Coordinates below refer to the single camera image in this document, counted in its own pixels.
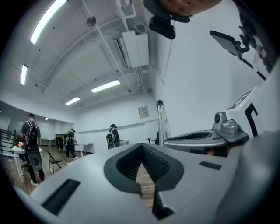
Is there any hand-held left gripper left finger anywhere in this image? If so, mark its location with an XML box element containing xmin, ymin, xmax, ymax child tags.
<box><xmin>15</xmin><ymin>142</ymin><xmax>162</xmax><ymax>224</ymax></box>

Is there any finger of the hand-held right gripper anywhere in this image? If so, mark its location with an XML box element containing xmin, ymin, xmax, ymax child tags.
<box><xmin>163</xmin><ymin>129</ymin><xmax>228</xmax><ymax>152</ymax></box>

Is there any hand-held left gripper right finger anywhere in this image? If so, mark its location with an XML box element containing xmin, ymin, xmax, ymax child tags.
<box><xmin>142</xmin><ymin>143</ymin><xmax>241</xmax><ymax>224</ymax></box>

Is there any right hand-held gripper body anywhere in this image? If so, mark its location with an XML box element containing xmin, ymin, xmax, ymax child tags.
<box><xmin>190</xmin><ymin>63</ymin><xmax>280</xmax><ymax>224</ymax></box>

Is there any black office chair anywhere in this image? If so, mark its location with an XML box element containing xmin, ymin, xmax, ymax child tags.
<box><xmin>145</xmin><ymin>130</ymin><xmax>160</xmax><ymax>145</ymax></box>

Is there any tall tripod stand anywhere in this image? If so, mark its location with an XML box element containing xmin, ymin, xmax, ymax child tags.
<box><xmin>156</xmin><ymin>99</ymin><xmax>172</xmax><ymax>147</ymax></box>

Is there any white table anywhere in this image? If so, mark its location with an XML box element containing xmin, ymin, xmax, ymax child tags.
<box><xmin>11</xmin><ymin>145</ymin><xmax>44</xmax><ymax>184</ymax></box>
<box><xmin>74</xmin><ymin>142</ymin><xmax>95</xmax><ymax>157</ymax></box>

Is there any black folding chair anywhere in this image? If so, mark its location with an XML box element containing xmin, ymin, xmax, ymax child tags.
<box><xmin>45</xmin><ymin>148</ymin><xmax>63</xmax><ymax>175</ymax></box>

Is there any short ceiling light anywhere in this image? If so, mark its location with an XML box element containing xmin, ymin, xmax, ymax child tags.
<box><xmin>91</xmin><ymin>80</ymin><xmax>121</xmax><ymax>93</ymax></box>
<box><xmin>21</xmin><ymin>64</ymin><xmax>28</xmax><ymax>86</ymax></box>
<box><xmin>65</xmin><ymin>96</ymin><xmax>81</xmax><ymax>106</ymax></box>

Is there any dark metal railing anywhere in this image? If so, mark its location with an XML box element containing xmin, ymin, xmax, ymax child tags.
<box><xmin>0</xmin><ymin>128</ymin><xmax>18</xmax><ymax>154</ymax></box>

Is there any white ceiling air conditioner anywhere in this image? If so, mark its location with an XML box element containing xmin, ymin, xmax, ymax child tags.
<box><xmin>112</xmin><ymin>30</ymin><xmax>150</xmax><ymax>69</ymax></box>

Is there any person's face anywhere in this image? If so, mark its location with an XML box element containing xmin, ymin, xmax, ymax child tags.
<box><xmin>157</xmin><ymin>0</ymin><xmax>221</xmax><ymax>17</ymax></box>

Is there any long ceiling light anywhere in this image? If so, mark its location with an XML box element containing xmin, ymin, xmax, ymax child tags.
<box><xmin>30</xmin><ymin>0</ymin><xmax>68</xmax><ymax>45</ymax></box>

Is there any silver fisheye camera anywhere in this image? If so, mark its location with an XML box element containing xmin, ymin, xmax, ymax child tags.
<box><xmin>212</xmin><ymin>112</ymin><xmax>239</xmax><ymax>134</ymax></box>

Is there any framed wall sign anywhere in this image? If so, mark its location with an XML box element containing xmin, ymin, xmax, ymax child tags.
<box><xmin>138</xmin><ymin>106</ymin><xmax>150</xmax><ymax>119</ymax></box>

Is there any black clamp mount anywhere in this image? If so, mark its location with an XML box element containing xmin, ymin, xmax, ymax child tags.
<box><xmin>209</xmin><ymin>19</ymin><xmax>274</xmax><ymax>81</ymax></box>

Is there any thin hanging cable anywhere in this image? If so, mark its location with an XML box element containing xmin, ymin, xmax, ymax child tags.
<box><xmin>160</xmin><ymin>21</ymin><xmax>176</xmax><ymax>100</ymax></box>

